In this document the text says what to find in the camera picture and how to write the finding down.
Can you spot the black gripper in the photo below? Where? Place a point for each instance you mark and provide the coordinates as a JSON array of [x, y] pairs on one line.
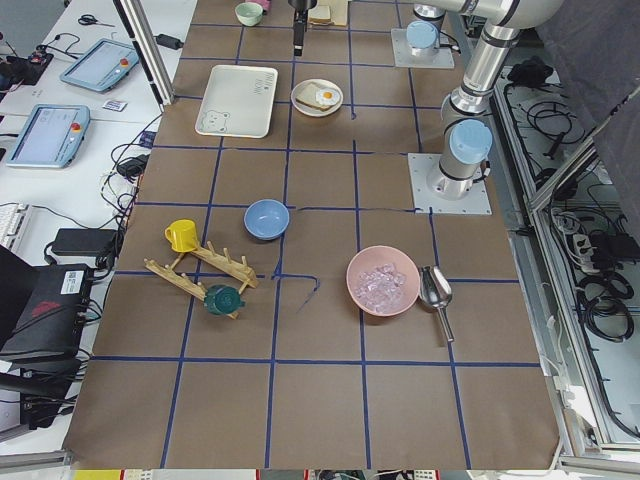
[[299, 4]]

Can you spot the bread slice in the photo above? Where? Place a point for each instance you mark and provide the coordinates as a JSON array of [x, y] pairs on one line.
[[320, 15], [306, 95]]

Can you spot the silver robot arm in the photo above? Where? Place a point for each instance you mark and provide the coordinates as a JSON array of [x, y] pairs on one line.
[[423, 35], [467, 140]]

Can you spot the bread slice on plate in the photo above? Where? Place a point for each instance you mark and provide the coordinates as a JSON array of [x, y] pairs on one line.
[[306, 95]]

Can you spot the white round plate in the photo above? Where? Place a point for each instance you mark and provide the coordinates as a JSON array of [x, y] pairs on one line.
[[312, 112]]

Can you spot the pink cloth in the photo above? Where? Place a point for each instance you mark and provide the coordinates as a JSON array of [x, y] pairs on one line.
[[266, 4]]

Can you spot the green bowl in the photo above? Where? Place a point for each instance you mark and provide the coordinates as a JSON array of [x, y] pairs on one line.
[[249, 13]]

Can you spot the fried egg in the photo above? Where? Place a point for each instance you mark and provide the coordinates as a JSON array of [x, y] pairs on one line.
[[327, 97]]

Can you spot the white bear tray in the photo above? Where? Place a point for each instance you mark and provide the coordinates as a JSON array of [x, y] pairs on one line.
[[237, 102]]

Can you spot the black power adapter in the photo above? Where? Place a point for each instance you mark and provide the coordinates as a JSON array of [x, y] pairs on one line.
[[168, 41]]

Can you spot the blue bowl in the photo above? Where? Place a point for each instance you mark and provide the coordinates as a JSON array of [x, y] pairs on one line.
[[266, 219]]

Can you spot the far teach pendant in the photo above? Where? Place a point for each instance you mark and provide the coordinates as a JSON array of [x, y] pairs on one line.
[[101, 67]]

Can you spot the teach pendant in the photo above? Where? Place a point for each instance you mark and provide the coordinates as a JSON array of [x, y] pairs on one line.
[[101, 67], [51, 137]]

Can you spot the yellow mug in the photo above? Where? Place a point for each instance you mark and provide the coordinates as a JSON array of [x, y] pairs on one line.
[[182, 235]]

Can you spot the near teach pendant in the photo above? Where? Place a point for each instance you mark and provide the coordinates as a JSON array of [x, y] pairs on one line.
[[51, 137]]

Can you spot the pink bowl with ice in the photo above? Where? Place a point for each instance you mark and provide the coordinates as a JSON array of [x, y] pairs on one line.
[[383, 281]]

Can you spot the dark green mug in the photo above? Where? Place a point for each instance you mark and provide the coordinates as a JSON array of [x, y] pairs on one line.
[[223, 300]]

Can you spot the metal scoop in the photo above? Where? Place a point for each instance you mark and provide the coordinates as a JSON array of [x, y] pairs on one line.
[[436, 292]]

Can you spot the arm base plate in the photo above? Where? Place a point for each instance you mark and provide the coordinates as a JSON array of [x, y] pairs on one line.
[[419, 53], [434, 192]]

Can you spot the aluminium frame post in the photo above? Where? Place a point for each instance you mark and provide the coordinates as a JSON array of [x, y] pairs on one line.
[[138, 29]]

